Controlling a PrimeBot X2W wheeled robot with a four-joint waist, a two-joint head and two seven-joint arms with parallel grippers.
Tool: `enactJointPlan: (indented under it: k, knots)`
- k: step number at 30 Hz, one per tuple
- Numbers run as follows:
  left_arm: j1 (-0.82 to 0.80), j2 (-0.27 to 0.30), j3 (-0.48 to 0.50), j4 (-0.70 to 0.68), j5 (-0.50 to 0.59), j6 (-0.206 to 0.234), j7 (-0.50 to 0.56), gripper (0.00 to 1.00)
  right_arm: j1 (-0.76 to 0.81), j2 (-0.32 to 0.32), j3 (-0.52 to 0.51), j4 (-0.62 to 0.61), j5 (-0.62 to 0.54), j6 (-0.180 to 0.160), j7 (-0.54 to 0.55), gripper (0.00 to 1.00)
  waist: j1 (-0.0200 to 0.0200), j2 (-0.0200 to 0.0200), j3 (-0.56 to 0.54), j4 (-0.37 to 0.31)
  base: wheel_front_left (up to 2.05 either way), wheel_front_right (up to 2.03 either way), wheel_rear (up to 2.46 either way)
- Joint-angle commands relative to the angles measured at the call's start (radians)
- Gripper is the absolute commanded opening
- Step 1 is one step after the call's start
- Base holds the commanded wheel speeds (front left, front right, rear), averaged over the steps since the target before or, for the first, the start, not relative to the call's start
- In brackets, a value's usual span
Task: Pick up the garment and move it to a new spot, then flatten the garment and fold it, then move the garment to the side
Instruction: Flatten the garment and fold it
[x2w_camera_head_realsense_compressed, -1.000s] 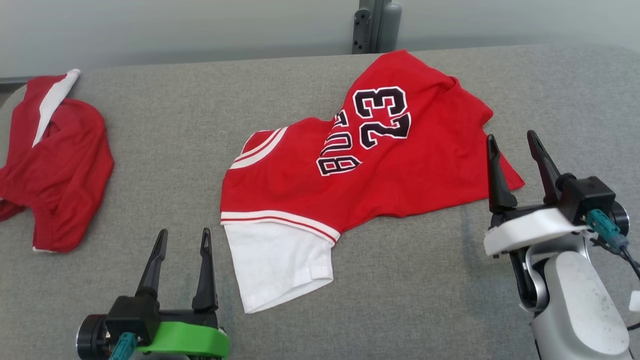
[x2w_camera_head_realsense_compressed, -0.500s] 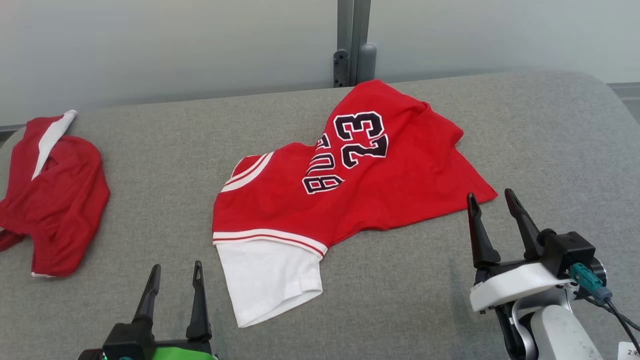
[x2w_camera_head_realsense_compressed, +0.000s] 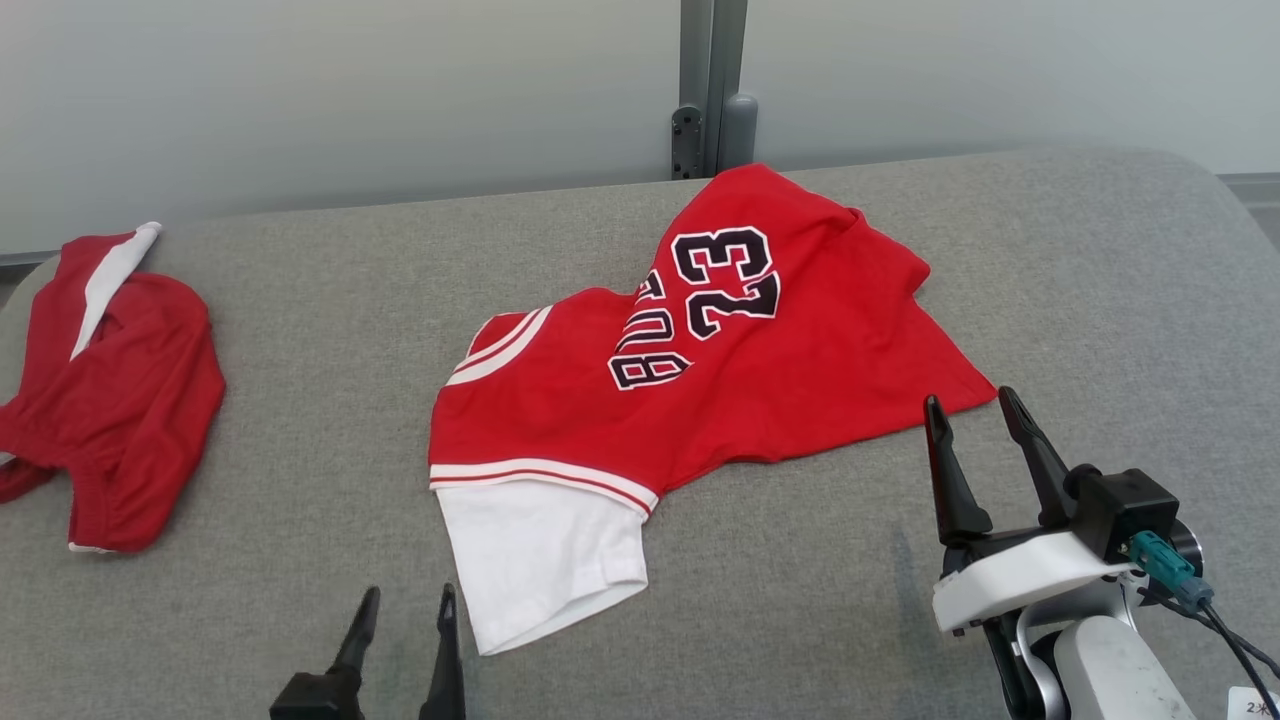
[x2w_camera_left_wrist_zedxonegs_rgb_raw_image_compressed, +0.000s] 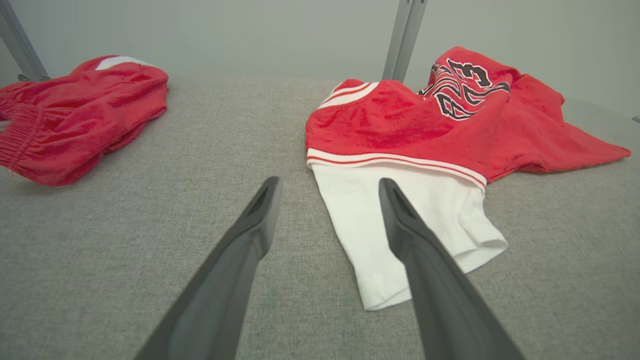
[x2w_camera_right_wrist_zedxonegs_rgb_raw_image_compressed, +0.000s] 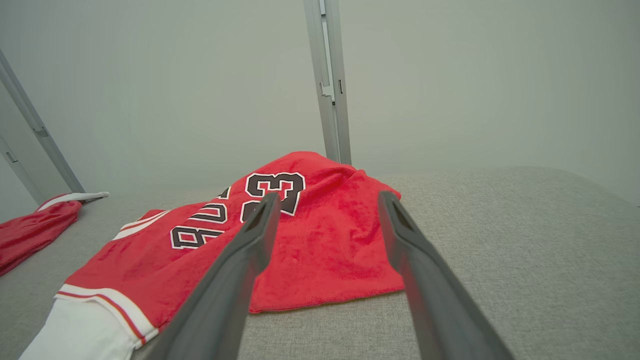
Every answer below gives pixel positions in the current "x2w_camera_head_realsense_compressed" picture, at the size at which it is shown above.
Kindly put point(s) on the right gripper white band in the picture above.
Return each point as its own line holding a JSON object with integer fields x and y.
{"x": 1020, "y": 575}

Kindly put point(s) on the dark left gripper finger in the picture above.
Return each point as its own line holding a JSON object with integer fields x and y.
{"x": 445, "y": 670}
{"x": 358, "y": 635}

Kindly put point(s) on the red number 23 jersey shirt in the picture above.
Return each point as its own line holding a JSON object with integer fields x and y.
{"x": 760, "y": 370}

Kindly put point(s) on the red shorts with white stripe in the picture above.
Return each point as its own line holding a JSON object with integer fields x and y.
{"x": 130, "y": 420}

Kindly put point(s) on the grey fabric sofa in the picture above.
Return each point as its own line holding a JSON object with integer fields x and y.
{"x": 800, "y": 560}

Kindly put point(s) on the white paper tag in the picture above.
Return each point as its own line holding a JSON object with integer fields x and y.
{"x": 1255, "y": 705}

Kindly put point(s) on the grey baseboard strip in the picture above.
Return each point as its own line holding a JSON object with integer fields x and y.
{"x": 25, "y": 258}
{"x": 1250, "y": 190}

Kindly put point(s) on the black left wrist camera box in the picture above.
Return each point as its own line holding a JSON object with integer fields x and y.
{"x": 315, "y": 698}

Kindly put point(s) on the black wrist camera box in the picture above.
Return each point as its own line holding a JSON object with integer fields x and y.
{"x": 315, "y": 698}
{"x": 1125, "y": 505}

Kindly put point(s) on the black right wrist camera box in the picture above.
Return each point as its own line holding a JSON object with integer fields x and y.
{"x": 1125, "y": 505}

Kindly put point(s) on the teal right camera connector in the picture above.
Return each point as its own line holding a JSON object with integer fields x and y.
{"x": 1170, "y": 570}

